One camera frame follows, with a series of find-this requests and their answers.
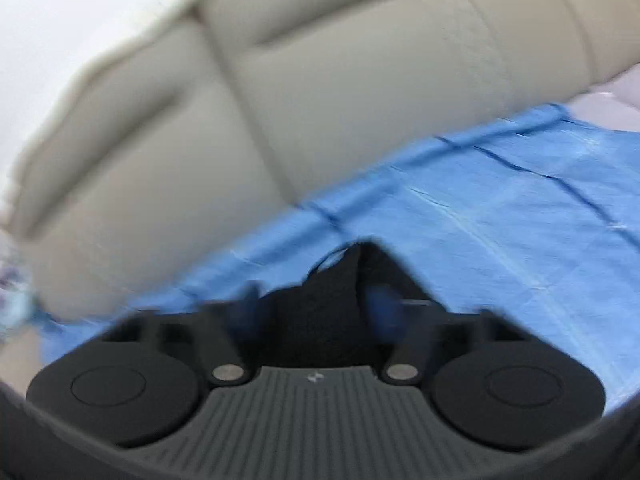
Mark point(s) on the black pants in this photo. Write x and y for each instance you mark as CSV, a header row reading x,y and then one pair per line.
x,y
320,320

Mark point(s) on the pale lilac cloth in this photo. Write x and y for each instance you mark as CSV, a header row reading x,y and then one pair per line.
x,y
612,105

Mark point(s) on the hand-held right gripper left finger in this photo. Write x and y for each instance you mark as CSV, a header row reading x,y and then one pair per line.
x,y
247,310

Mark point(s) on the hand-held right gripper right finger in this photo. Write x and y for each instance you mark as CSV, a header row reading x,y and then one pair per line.
x,y
382,310

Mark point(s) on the floral printed cloth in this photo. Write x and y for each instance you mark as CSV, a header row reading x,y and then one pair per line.
x,y
15,295

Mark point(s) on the beige leather sofa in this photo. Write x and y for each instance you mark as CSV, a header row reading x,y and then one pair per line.
x,y
325,85

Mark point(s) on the blue striped sheet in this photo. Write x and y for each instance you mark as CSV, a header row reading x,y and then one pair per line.
x,y
500,220

